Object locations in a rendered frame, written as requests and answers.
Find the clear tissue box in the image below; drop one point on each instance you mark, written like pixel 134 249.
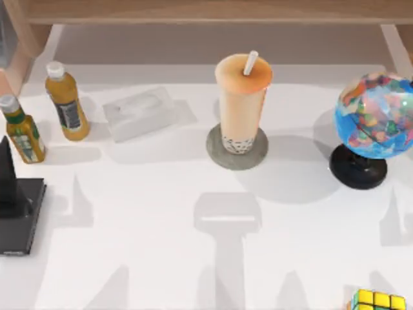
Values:
pixel 138 113

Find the wooden open shelf unit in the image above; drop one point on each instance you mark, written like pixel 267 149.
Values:
pixel 193 9

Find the orange bottle with white cap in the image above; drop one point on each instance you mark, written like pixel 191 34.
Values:
pixel 69 106

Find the orange bubble tea cup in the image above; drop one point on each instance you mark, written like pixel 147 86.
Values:
pixel 240 109

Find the white straw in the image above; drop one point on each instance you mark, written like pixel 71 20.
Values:
pixel 250 62

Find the grey round coaster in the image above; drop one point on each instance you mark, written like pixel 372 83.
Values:
pixel 216 151

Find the multicoloured puzzle cube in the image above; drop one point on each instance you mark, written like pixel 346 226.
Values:
pixel 377 300

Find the yellow-green bottle with grey cap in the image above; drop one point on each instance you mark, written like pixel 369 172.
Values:
pixel 27 139

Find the colourful globe on black base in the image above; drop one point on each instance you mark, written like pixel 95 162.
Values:
pixel 374 113

